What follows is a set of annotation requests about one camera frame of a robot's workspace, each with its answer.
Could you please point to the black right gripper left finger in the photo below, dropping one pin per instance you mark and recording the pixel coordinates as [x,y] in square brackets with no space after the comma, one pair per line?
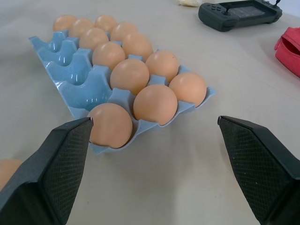
[47,178]

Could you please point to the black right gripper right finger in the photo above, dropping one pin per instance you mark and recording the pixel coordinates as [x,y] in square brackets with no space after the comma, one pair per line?
[262,168]

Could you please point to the blue plastic egg tray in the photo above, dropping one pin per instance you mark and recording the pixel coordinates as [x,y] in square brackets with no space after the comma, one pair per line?
[77,77]

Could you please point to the brown egg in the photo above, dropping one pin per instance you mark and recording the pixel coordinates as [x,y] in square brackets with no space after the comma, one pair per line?
[108,55]
[112,126]
[123,30]
[63,22]
[137,45]
[129,75]
[106,22]
[80,27]
[8,170]
[188,87]
[162,64]
[93,38]
[155,103]

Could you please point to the red fabric pouch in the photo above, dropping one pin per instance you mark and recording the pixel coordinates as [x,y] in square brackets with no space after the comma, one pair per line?
[289,51]

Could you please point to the black handheld remote controller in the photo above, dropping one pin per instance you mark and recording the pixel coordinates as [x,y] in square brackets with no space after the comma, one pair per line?
[236,16]

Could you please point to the pale crumpled plastic bag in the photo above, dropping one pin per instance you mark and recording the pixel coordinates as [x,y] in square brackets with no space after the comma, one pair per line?
[188,2]

